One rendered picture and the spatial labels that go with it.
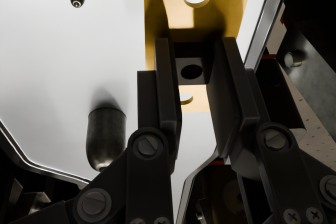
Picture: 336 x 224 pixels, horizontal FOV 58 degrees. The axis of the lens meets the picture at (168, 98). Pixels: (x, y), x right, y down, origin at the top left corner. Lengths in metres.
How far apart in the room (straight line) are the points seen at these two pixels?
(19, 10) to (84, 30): 0.04
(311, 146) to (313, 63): 0.89
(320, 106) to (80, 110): 0.18
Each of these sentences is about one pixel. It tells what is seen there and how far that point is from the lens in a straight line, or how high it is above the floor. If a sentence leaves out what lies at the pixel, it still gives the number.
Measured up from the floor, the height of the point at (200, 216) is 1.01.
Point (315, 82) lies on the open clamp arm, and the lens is 0.22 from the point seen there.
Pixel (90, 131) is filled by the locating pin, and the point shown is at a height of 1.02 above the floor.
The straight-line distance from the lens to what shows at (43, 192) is 0.45.
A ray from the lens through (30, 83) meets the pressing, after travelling 0.24.
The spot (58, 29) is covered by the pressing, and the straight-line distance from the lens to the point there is 0.20.
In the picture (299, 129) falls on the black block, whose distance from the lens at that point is 0.35.
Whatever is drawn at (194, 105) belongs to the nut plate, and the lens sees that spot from 0.16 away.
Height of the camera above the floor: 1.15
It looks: 38 degrees down
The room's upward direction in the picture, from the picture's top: 175 degrees clockwise
